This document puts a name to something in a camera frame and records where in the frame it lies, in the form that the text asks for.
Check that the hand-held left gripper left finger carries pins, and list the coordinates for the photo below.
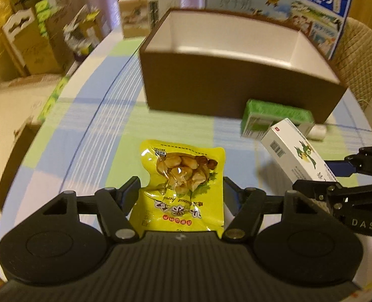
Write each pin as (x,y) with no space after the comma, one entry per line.
(131,193)

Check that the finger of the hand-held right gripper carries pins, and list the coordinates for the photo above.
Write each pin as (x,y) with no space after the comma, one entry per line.
(311,186)
(340,167)

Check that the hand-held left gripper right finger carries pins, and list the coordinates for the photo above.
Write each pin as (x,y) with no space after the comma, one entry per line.
(233,196)

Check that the white medicine box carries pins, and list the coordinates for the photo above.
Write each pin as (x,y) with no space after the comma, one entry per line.
(296,151)

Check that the yellow snack packet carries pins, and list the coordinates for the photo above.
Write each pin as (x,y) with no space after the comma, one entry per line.
(179,209)

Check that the brown cardboard box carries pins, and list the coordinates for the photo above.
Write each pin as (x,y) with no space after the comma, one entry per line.
(220,91)

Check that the small white bottle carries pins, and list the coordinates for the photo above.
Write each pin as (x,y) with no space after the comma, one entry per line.
(318,132)

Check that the checked tablecloth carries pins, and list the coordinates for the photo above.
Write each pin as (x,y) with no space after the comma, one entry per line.
(104,138)

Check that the green medicine box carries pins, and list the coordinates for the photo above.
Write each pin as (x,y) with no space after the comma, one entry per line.
(267,113)

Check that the chair with quilted cover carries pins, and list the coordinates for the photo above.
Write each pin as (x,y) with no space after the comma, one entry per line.
(362,56)

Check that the dark blue milk carton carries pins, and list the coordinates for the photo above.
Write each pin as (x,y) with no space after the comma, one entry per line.
(330,22)

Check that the crumpled plastic bag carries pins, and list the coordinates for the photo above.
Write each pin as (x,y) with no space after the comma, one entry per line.
(82,31)

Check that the cardboard box with white insert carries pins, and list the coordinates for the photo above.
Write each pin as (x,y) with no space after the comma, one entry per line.
(32,47)

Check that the white appliance box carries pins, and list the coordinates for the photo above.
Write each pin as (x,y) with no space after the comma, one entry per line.
(142,12)

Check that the green and white packs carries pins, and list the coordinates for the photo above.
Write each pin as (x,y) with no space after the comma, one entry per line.
(47,15)

